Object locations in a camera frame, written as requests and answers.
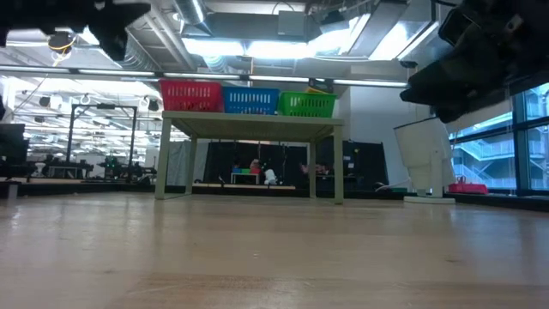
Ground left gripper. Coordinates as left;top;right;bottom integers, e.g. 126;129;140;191
0;0;152;63

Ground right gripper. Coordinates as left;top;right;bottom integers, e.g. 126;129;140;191
399;0;528;124

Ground red plastic basket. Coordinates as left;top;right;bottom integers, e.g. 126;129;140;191
159;78;225;113

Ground green plastic basket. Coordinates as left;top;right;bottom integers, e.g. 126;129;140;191
277;90;338;119

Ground blue plastic basket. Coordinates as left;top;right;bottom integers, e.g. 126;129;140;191
221;86;281;116

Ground white cup with black rim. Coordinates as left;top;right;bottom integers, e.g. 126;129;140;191
393;116;457;205

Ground red plastic bin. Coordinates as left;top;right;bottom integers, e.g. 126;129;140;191
447;174;490;196

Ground black backdrop panels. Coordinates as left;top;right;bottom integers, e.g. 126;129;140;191
202;139;390;190

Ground white background curtain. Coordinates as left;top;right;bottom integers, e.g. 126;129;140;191
166;140;210;186

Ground black background monitor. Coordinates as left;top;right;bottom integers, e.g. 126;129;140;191
0;123;30;179

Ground pale green perforated metal shelf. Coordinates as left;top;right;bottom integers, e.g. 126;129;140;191
154;110;345;206

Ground grey ceiling unit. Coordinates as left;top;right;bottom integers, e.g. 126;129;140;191
277;9;307;38

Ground small white background table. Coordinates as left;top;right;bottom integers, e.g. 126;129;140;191
230;167;262;186

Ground black ceiling cable reel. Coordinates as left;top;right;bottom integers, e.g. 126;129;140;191
45;32;78;56

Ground silver spiral ventilation duct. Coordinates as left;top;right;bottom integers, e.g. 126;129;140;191
171;0;208;27

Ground dark window frame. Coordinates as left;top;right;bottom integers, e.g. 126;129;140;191
445;81;549;201

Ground black background gantry frame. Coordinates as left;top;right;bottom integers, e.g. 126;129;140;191
64;102;139;167

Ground black aluminium table frame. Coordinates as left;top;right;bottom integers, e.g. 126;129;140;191
0;179;549;212

